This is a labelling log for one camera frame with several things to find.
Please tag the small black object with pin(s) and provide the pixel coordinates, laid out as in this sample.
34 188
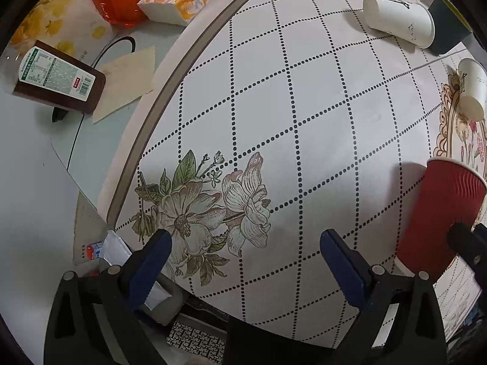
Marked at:
59 116

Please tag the white dotted floral table mat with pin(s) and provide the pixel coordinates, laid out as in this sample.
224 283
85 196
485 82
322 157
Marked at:
304 121

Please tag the dark green cup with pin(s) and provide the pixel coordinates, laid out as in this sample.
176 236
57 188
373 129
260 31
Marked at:
451 26

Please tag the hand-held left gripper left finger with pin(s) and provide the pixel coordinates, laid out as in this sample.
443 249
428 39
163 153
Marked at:
152 262

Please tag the grey plastic box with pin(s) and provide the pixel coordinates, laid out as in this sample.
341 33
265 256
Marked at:
169 300

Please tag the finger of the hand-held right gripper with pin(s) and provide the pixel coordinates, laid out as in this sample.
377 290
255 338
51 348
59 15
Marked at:
470 245

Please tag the large white paper cup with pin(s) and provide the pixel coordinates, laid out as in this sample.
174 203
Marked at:
399 17

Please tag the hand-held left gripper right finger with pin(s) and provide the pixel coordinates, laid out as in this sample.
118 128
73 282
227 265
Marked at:
346 266

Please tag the white paper packet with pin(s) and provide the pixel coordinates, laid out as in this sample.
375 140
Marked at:
114 247

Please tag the beige paper sheet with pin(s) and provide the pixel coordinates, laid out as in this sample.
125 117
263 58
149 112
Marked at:
125 80

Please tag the small red and white packet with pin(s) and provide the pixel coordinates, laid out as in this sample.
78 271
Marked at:
91 251

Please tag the brown bottle with green label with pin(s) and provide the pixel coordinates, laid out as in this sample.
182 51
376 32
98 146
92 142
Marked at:
57 80

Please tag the ornate floral placemat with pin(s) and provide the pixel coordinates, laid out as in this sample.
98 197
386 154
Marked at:
452 140

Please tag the yellow printed plastic bag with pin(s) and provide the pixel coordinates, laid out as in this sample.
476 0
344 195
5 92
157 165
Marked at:
57 26

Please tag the red ribbed paper cup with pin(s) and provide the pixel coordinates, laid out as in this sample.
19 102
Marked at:
437 213

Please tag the small white paper cup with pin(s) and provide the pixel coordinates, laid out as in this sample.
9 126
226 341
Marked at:
471 83

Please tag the black and white patterned box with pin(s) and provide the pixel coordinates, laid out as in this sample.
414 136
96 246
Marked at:
198 340

